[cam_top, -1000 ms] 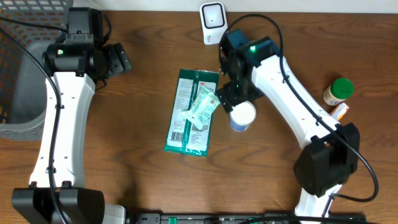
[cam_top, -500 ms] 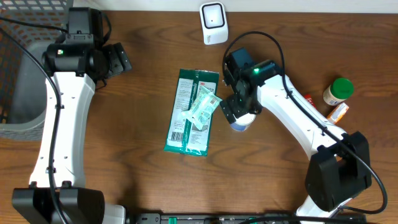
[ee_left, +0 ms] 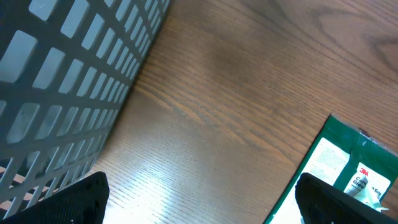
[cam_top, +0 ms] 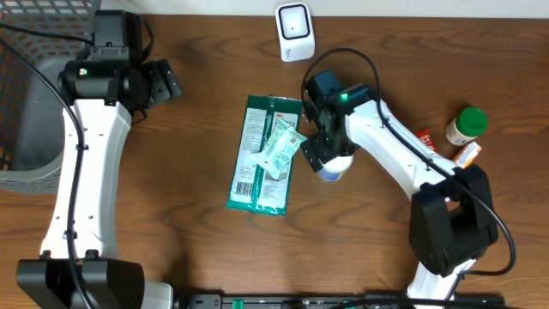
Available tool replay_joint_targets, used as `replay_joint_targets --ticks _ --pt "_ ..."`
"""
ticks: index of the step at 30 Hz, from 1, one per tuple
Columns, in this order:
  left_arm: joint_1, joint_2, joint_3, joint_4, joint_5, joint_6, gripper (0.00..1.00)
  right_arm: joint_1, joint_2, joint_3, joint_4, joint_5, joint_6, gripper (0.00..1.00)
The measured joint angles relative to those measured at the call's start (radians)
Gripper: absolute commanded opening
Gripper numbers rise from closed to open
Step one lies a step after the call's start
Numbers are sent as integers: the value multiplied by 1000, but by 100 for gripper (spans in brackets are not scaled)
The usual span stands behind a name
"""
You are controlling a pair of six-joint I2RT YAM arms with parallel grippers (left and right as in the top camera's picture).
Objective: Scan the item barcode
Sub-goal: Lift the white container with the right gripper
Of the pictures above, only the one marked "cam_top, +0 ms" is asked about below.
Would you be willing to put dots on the white teal wipes packet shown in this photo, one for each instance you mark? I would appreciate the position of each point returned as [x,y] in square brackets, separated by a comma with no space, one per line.
[279,149]

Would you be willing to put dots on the grey plastic mesh basket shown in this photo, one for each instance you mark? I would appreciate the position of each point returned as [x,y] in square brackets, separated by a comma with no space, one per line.
[47,34]

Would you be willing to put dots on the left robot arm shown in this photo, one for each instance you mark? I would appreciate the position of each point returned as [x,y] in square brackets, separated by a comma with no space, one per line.
[100,91]

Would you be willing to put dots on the red coffee stick sachet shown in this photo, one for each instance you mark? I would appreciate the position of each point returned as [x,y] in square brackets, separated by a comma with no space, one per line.
[425,137]

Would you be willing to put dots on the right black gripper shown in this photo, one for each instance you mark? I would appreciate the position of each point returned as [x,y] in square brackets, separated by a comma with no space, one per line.
[322,150]

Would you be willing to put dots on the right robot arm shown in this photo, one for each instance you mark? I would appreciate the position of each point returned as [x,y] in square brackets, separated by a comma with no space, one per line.
[451,223]

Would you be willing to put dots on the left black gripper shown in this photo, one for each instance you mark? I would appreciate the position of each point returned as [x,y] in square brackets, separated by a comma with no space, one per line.
[164,82]

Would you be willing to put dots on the green white glove package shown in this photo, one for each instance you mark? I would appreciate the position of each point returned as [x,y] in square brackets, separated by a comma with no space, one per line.
[252,188]

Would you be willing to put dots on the blue white yogurt cup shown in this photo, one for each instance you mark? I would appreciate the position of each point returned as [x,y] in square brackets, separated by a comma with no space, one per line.
[333,170]

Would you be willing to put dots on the white barcode scanner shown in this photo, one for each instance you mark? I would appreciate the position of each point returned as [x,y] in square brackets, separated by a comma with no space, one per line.
[295,31]

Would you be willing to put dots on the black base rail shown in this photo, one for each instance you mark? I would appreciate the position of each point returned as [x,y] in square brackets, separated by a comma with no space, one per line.
[378,301]

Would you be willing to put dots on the green lid jar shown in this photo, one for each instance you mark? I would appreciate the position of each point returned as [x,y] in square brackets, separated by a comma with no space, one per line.
[470,123]

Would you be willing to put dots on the small orange box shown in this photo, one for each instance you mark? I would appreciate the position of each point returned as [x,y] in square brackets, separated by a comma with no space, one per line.
[467,155]

